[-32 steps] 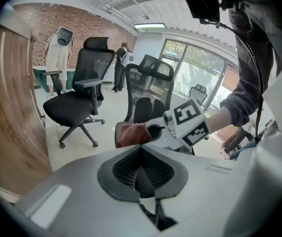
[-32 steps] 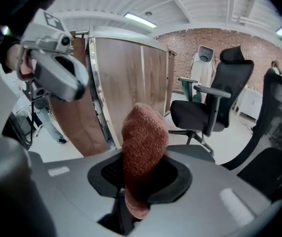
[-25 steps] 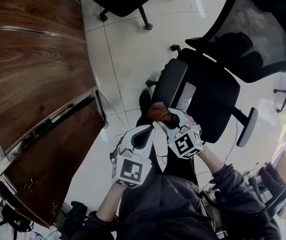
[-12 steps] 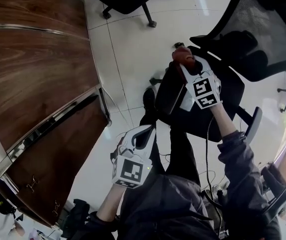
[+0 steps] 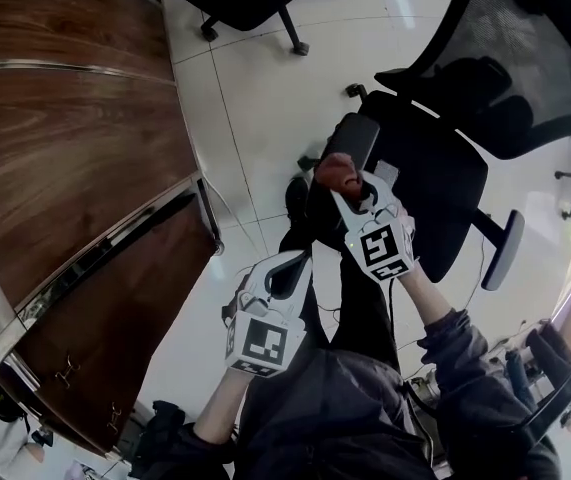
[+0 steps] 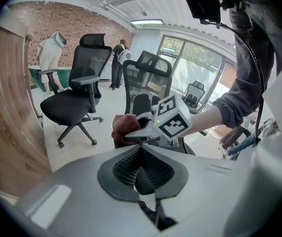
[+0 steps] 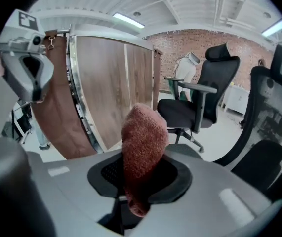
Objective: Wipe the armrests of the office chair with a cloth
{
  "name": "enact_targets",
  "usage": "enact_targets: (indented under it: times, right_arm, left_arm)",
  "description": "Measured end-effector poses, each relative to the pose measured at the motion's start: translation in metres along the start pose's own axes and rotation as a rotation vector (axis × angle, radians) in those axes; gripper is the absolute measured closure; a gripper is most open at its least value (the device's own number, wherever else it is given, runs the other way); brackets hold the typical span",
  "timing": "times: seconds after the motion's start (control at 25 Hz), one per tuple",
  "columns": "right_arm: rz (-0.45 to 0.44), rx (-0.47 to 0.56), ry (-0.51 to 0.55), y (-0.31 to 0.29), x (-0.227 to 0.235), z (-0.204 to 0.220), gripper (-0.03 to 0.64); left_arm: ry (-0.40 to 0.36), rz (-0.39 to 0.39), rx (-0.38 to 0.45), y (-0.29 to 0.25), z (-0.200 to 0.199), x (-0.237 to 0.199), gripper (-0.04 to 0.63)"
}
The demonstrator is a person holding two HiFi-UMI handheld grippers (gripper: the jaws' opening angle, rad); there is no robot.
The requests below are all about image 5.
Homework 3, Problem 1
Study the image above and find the person's black shoe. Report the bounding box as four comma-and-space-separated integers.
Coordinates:
283, 176, 310, 222

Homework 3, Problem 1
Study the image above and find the reddish-brown cloth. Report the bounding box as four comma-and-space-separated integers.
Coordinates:
313, 151, 365, 203

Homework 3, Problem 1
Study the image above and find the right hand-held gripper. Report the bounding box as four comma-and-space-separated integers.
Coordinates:
328, 169, 420, 286

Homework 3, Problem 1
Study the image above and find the dark wooden desk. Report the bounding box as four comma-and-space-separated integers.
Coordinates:
0, 0, 222, 462

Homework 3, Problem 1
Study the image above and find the black head-worn rig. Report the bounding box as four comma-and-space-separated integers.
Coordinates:
522, 356, 571, 452

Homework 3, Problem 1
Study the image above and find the person's grey jacket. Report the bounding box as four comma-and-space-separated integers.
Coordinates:
132, 307, 564, 480

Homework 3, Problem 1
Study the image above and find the black chair armrest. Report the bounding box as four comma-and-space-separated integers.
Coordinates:
320, 111, 382, 172
480, 209, 526, 291

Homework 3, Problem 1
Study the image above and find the person's right forearm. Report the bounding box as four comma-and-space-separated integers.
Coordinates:
399, 267, 454, 327

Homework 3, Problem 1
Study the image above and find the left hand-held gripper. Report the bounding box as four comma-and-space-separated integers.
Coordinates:
221, 248, 315, 380

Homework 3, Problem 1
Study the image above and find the black bag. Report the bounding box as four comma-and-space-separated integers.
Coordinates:
132, 398, 192, 474

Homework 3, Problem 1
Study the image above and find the person's right hand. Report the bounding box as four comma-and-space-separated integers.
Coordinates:
394, 204, 417, 250

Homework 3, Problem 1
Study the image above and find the black mesh office chair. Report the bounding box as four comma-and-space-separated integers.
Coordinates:
297, 0, 571, 285

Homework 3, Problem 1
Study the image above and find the person's left forearm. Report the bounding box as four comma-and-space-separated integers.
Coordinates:
193, 370, 254, 447

